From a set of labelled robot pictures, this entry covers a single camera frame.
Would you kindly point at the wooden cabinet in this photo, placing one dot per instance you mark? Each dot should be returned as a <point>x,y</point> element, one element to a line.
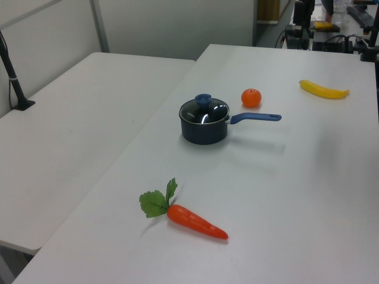
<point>268,10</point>

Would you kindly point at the black camera pole with base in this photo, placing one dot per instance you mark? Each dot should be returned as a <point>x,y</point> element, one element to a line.
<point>13,80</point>

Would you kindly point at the orange toy carrot green leaves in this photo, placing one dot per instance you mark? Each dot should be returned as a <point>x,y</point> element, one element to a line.
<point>192,220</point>

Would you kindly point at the black keyboard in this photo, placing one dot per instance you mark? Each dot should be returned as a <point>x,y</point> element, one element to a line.
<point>361,16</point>

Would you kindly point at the orange toy mandarin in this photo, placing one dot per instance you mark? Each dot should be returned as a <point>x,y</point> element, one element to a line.
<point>251,98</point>

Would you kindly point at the glass lid blue knob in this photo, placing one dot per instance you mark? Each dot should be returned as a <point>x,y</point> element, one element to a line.
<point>217,111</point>

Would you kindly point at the black upright device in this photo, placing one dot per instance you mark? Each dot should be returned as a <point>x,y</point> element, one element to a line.
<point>299,12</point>

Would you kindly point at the black low equipment box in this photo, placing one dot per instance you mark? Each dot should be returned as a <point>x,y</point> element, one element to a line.
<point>331,45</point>

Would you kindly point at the grey partition post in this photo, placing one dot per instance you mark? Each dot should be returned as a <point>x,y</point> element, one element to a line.
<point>100,26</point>

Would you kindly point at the black clamp pole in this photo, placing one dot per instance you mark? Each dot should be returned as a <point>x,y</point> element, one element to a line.
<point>371,44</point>

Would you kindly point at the yellow flat object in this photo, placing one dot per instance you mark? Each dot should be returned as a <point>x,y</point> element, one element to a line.
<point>322,25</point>

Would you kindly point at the black electronics box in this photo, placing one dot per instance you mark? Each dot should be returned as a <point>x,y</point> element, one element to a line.
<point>296,37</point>

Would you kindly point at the yellow toy banana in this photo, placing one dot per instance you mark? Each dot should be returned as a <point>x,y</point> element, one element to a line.
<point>322,91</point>

